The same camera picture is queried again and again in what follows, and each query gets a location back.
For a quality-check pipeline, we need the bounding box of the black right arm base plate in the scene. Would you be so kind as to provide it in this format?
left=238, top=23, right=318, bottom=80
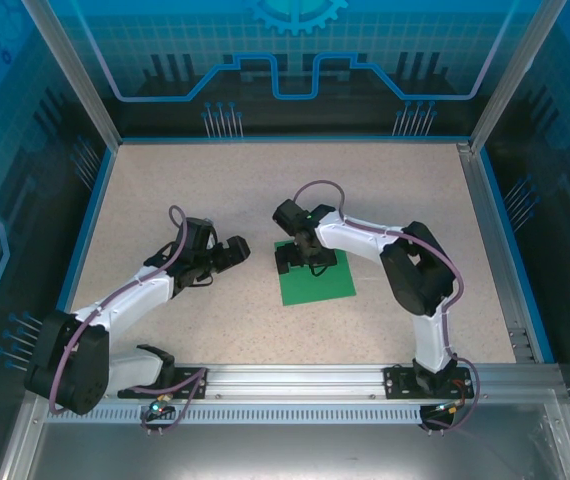
left=383, top=365, right=474, bottom=400

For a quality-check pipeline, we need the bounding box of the aluminium frame post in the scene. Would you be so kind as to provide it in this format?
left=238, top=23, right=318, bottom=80
left=20, top=0, right=124, bottom=149
left=467, top=0, right=569, bottom=154

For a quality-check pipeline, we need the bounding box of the cable connector with orange wires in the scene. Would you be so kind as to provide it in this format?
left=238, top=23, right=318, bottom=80
left=432, top=398, right=468, bottom=417

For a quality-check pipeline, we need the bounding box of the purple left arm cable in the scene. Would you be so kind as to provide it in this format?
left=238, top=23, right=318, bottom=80
left=47, top=204, right=211, bottom=434

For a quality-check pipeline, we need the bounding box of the cable connector with green light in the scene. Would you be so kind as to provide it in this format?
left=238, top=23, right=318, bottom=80
left=145, top=393, right=174, bottom=420

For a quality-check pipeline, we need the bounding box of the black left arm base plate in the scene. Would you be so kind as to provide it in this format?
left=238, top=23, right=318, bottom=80
left=117, top=366, right=210, bottom=400

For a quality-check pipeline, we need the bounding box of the blue printed back panel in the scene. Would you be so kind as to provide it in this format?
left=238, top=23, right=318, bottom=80
left=47, top=0, right=544, bottom=139

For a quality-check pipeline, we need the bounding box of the blue printed side panel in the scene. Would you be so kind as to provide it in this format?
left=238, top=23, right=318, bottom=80
left=0, top=0, right=119, bottom=480
left=477, top=0, right=570, bottom=451

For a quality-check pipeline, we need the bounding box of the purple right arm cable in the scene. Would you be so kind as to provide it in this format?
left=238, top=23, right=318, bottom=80
left=296, top=180, right=482, bottom=432

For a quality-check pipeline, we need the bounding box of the aluminium mounting beam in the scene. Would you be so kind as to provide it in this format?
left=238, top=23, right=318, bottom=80
left=32, top=363, right=564, bottom=401

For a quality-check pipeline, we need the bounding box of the slotted grey cable duct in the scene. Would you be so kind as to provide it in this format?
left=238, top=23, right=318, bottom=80
left=43, top=405, right=469, bottom=426

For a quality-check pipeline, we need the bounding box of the aluminium side rail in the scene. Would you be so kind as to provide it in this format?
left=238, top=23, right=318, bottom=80
left=457, top=142, right=540, bottom=364

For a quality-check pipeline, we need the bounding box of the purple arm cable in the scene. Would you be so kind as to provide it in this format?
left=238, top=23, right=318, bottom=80
left=296, top=180, right=482, bottom=432
left=47, top=204, right=211, bottom=434

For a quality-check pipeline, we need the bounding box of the green cloth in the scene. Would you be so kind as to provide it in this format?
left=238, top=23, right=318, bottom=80
left=273, top=238, right=358, bottom=307

